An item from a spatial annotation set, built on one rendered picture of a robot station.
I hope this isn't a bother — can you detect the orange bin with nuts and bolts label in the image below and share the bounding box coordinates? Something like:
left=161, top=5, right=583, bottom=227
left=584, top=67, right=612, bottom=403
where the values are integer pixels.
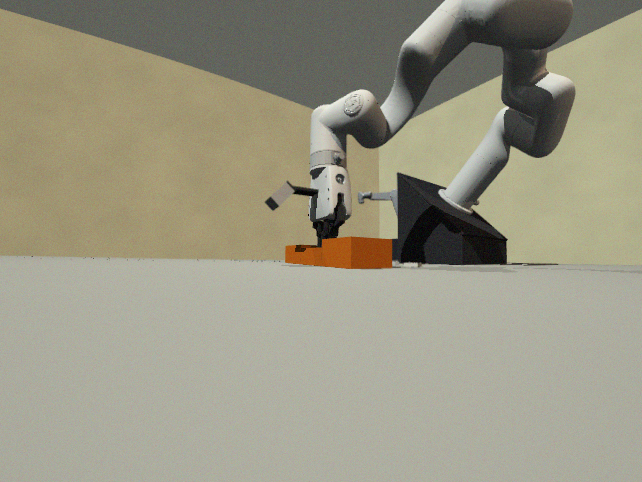
left=285, top=237, right=392, bottom=269

